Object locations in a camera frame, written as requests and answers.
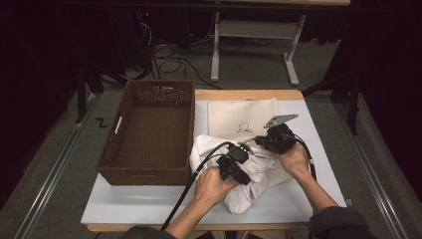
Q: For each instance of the person's left hand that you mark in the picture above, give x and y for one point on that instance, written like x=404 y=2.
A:
x=212 y=186

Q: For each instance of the metal floor rail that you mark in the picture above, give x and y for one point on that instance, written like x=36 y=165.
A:
x=53 y=179
x=368 y=172

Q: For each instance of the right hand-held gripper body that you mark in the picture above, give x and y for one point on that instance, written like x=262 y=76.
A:
x=280 y=139

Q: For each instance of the person's dark clothing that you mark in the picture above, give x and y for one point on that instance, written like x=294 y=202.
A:
x=146 y=234

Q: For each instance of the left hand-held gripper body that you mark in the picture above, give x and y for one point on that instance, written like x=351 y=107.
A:
x=232 y=162

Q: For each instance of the black metal stand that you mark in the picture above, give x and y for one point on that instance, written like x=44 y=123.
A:
x=354 y=99
x=81 y=93

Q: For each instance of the brown woven basket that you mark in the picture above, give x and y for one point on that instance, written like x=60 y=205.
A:
x=149 y=132

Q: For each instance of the white shirt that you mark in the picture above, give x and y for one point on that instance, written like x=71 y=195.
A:
x=262 y=169

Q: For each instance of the person's dark sleeve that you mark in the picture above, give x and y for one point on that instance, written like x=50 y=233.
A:
x=338 y=224

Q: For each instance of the white table mat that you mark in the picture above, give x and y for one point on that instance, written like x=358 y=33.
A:
x=132 y=205

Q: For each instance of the white metal desk frame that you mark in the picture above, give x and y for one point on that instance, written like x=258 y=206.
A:
x=255 y=29

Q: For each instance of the person's right hand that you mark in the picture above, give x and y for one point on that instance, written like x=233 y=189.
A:
x=295 y=162

